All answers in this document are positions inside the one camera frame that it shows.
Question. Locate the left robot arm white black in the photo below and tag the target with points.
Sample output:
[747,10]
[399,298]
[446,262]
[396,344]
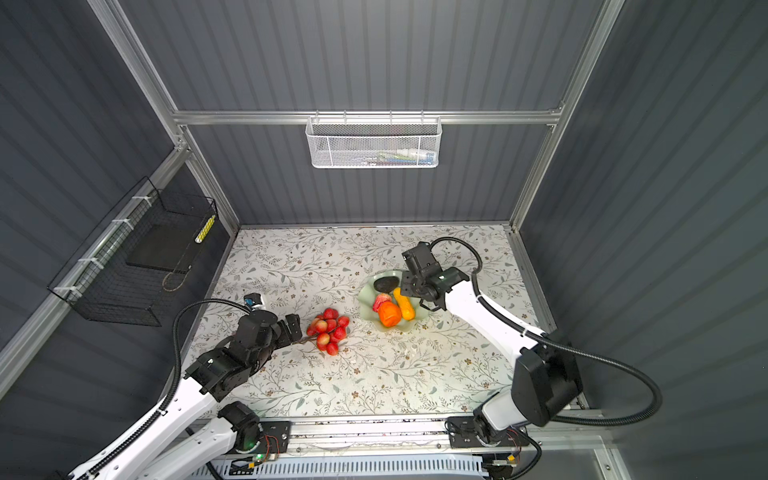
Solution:
[207,381]

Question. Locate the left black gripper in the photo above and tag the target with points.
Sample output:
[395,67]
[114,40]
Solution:
[286,338]

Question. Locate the red cherry bunch fake fruit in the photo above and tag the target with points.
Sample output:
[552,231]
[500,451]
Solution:
[326,331]

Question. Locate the light green scalloped fruit bowl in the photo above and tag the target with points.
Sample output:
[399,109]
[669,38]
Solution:
[367,295]

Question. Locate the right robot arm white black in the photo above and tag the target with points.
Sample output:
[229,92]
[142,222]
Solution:
[544,379]

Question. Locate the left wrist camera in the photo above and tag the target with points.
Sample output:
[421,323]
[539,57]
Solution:
[253,301]

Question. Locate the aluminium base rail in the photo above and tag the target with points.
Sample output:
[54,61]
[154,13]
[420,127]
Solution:
[390,447]

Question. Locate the markers in white basket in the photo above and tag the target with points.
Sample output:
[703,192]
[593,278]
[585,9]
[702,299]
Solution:
[402,157]

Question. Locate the yellow mango fake fruit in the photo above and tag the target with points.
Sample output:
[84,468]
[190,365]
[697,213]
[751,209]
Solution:
[406,308]

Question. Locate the dark avocado fake fruit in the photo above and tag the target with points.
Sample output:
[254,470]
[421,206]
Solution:
[386,284]

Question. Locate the large orange fake fruit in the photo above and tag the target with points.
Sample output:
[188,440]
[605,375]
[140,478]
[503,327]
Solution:
[389,314]

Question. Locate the black flat pad in basket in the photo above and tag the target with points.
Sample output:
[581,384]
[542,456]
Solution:
[167,248]

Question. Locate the yellow marker in black basket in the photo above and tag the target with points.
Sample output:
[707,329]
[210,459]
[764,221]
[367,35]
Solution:
[205,229]

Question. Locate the red strawberry fake fruit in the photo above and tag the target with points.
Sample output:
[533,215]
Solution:
[381,299]

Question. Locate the white wire mesh wall basket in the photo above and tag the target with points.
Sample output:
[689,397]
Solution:
[339,144]

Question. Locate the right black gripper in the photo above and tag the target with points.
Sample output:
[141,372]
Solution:
[405,287]

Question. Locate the black wire wall basket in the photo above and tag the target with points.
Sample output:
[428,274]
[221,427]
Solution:
[131,273]

